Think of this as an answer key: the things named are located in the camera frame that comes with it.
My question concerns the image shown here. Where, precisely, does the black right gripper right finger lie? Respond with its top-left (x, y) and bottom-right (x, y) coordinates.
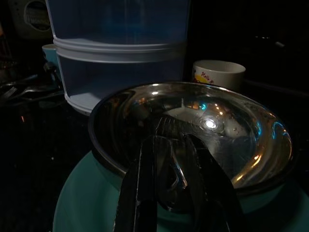
top-left (185, 133), bottom-right (246, 232)

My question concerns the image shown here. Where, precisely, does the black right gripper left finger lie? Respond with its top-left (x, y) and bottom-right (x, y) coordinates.
top-left (112, 135), bottom-right (159, 232)

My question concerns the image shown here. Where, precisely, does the stainless steel bowl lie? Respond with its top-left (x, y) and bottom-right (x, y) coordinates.
top-left (87, 81), bottom-right (297, 215)

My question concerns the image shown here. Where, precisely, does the teal round plate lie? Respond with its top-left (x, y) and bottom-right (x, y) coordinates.
top-left (52, 148), bottom-right (309, 232)

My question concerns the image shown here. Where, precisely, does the white printed mug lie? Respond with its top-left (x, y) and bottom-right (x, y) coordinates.
top-left (192, 59), bottom-right (247, 91)

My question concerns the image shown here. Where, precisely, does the clear plastic drawer box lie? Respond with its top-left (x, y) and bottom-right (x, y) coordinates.
top-left (45, 0), bottom-right (192, 117)

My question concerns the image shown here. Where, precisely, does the steel utensil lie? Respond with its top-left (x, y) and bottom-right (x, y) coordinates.
top-left (16, 74), bottom-right (62, 100)

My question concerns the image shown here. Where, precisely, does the teal mug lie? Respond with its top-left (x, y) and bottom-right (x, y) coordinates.
top-left (42, 43), bottom-right (62, 88)

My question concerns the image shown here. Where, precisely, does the steel fork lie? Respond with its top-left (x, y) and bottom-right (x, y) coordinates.
top-left (0, 84), bottom-right (27, 101)

